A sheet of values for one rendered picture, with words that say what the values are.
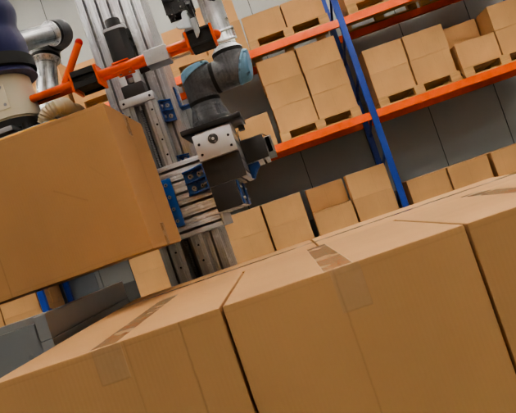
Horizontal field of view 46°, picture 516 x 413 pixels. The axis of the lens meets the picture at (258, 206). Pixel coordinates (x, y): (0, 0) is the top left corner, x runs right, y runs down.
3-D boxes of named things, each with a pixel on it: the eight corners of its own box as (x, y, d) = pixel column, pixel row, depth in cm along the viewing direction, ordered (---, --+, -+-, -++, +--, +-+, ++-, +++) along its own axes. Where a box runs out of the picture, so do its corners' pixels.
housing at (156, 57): (147, 65, 174) (141, 51, 175) (151, 71, 181) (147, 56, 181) (169, 57, 174) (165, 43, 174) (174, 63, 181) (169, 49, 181)
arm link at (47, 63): (52, 146, 226) (42, 17, 240) (28, 159, 234) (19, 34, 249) (79, 152, 236) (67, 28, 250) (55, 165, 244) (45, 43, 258)
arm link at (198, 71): (194, 107, 234) (183, 74, 234) (227, 95, 231) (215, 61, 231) (184, 104, 222) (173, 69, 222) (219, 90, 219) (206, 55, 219)
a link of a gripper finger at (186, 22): (182, 43, 173) (174, 19, 177) (201, 36, 173) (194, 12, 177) (178, 36, 170) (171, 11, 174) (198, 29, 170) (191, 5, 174)
